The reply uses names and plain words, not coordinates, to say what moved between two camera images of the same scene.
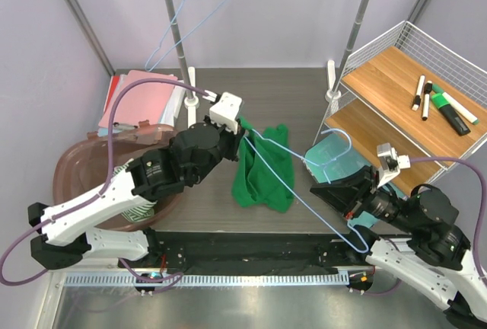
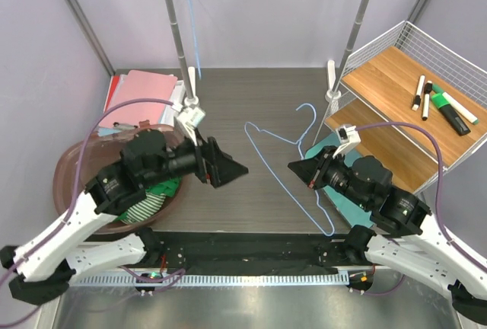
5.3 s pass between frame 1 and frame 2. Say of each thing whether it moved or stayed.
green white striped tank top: moved
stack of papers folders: stayed
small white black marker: stayed
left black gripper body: moved
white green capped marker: stayed
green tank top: moved
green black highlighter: stayed
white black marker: stayed
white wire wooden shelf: stayed
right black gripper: moved
